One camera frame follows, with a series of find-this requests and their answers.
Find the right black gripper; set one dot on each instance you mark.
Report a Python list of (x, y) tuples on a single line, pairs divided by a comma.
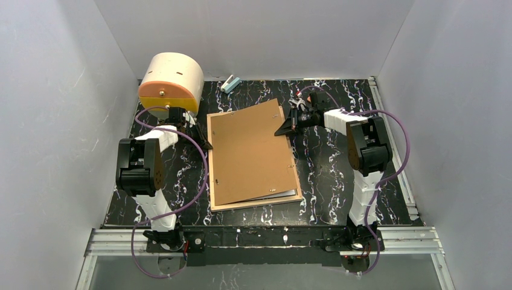
[(295, 120)]

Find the brown cardboard backing board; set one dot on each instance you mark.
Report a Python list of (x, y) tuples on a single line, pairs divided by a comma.
[(252, 152)]

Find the white wooden picture frame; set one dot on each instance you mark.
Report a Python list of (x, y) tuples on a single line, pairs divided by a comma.
[(256, 204)]

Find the printed photo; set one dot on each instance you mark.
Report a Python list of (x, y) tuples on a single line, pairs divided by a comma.
[(275, 195)]

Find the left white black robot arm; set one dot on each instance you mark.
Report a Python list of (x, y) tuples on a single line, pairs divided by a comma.
[(140, 173)]

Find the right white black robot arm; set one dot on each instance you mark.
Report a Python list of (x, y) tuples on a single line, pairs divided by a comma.
[(369, 153)]

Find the round cream drawer box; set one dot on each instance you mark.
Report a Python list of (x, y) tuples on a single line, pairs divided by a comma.
[(174, 80)]

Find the small light blue clip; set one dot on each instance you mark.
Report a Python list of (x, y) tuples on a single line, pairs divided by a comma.
[(230, 84)]

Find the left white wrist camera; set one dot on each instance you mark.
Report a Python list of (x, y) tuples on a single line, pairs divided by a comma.
[(190, 120)]

